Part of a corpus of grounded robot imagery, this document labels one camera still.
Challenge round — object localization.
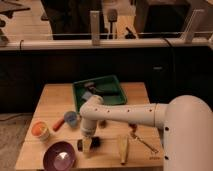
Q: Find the black eraser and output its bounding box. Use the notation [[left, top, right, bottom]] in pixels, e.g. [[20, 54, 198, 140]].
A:
[[77, 137, 101, 151]]

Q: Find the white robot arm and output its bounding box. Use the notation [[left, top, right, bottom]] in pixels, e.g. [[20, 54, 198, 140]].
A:
[[80, 95, 213, 171]]

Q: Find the purple bowl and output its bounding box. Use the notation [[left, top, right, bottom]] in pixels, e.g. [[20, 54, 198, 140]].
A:
[[43, 141, 76, 171]]

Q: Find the grey sponge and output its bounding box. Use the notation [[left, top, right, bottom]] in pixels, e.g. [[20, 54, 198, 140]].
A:
[[82, 92, 92, 101]]

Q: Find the metal fork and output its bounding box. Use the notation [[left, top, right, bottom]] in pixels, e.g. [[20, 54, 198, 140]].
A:
[[130, 132, 159, 154]]

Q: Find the orange filled cup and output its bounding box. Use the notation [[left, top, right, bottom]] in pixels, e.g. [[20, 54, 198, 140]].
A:
[[31, 122, 50, 141]]

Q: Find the brown bead cluster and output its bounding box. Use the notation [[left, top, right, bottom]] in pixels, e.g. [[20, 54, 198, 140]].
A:
[[129, 124, 137, 131]]

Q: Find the green plastic tray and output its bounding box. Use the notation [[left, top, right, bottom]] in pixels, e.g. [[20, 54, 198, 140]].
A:
[[72, 75, 127, 112]]

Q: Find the grey post left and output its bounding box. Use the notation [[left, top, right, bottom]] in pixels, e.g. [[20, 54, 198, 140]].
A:
[[90, 11, 100, 46]]

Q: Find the grey post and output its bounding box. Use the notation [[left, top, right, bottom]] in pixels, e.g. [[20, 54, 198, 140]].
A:
[[90, 11, 100, 46], [181, 9, 204, 43]]

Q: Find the grey post right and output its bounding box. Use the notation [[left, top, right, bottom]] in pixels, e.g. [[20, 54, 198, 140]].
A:
[[181, 9, 204, 43]]

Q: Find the white horizontal rail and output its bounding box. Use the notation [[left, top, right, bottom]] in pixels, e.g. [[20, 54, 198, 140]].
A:
[[0, 38, 213, 51]]

